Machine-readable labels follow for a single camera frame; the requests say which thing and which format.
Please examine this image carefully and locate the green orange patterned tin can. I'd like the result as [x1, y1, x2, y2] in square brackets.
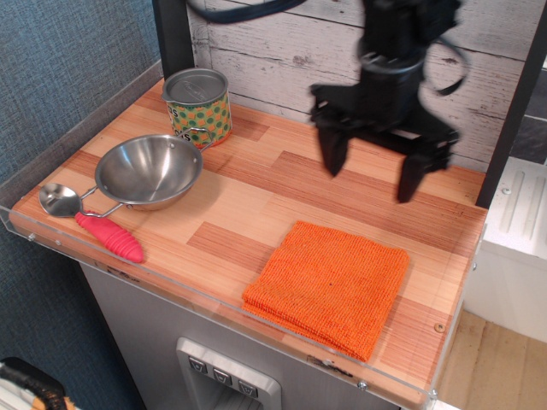
[162, 67, 232, 148]

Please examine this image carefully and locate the grey toy fridge cabinet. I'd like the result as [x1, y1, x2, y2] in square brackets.
[82, 265, 396, 409]

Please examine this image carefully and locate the dark vertical post right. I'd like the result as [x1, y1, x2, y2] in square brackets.
[475, 2, 546, 209]

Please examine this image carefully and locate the spoon with red handle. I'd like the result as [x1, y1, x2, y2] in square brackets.
[38, 183, 144, 263]

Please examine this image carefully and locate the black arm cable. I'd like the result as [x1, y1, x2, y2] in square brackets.
[185, 0, 471, 97]

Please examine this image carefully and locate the white toy sink unit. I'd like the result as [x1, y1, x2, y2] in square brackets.
[463, 157, 546, 343]

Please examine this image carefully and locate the orange cloth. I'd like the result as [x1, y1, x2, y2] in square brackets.
[242, 221, 410, 362]

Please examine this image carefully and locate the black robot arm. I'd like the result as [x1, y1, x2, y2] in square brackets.
[310, 1, 460, 203]

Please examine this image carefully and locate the steel kadai with handles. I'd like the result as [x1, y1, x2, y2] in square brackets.
[84, 127, 215, 218]

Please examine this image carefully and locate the dark vertical post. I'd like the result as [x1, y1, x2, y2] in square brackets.
[475, 2, 546, 209]
[152, 0, 195, 79]

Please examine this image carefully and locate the clear acrylic table guard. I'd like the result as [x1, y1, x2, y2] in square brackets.
[1, 66, 485, 409]

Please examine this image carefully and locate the silver dispenser button panel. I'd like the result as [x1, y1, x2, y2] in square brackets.
[176, 337, 282, 409]

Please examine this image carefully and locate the dark vertical post left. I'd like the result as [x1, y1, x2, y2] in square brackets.
[152, 0, 195, 79]

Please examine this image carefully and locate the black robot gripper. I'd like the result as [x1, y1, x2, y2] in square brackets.
[310, 59, 458, 203]

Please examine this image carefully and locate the black white device bottom left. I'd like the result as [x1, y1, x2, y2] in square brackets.
[1, 357, 70, 409]

